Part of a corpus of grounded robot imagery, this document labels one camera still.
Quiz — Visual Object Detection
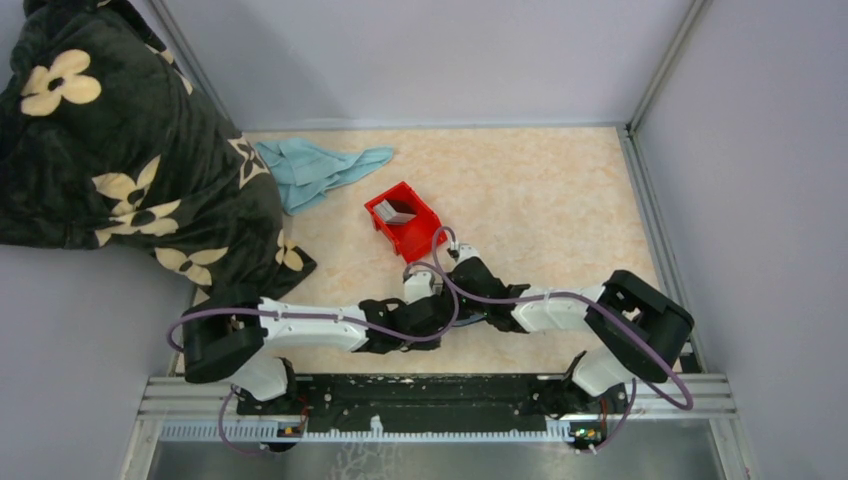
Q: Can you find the red plastic bin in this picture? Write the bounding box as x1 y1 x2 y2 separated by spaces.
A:
364 182 442 264

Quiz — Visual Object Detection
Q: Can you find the navy leather card holder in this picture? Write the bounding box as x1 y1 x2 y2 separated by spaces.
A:
454 314 486 328

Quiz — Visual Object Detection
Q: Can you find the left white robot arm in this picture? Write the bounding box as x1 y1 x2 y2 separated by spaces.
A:
176 287 460 414

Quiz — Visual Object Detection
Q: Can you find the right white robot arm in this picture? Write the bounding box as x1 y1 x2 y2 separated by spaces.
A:
448 256 694 412

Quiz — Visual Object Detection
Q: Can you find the cards stack in bin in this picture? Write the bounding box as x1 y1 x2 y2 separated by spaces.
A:
373 199 417 225

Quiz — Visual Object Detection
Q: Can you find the light blue cloth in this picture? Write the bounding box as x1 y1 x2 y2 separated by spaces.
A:
255 137 395 216

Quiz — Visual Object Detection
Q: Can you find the black floral fleece blanket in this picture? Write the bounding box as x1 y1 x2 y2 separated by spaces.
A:
1 1 316 298

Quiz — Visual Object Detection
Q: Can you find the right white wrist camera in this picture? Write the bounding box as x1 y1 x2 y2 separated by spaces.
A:
448 242 480 265

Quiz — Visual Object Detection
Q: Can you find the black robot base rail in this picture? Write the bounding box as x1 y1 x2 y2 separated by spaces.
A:
236 374 628 448

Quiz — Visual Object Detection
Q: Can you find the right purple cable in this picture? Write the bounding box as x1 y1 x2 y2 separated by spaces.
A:
430 226 696 452

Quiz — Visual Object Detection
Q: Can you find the purple cable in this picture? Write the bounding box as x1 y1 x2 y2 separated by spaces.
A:
165 261 461 457
430 226 696 452

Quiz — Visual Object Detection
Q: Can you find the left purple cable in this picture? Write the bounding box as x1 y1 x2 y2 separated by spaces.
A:
165 261 461 457

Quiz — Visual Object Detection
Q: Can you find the aluminium frame post right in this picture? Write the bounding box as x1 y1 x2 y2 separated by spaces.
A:
627 0 712 137

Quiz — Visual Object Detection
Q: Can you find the aluminium frame post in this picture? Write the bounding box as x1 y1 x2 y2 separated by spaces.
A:
627 0 712 137
148 0 239 127

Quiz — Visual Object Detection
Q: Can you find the aluminium frame post left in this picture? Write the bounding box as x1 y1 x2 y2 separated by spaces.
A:
148 0 239 127

